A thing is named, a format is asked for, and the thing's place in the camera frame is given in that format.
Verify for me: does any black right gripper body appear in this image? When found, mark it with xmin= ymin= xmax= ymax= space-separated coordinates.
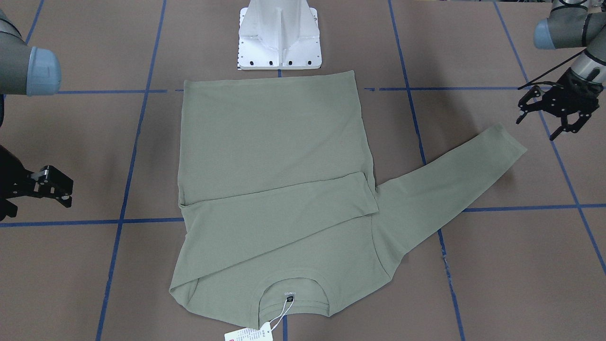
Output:
xmin=0 ymin=146 xmax=33 ymax=220

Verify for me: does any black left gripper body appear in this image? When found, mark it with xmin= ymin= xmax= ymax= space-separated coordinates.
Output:
xmin=549 ymin=67 xmax=604 ymax=119

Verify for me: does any olive green long-sleeve shirt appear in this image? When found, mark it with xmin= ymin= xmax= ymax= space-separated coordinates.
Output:
xmin=169 ymin=71 xmax=526 ymax=329

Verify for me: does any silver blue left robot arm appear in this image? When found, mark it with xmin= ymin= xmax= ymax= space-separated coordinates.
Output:
xmin=517 ymin=0 xmax=606 ymax=141

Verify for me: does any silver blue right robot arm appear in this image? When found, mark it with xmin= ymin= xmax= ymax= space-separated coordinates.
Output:
xmin=0 ymin=11 xmax=74 ymax=220

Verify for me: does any white paper clothing tag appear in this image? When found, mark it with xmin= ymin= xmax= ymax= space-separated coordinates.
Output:
xmin=224 ymin=322 xmax=274 ymax=341

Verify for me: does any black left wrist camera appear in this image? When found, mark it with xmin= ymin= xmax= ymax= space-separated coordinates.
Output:
xmin=517 ymin=84 xmax=551 ymax=110

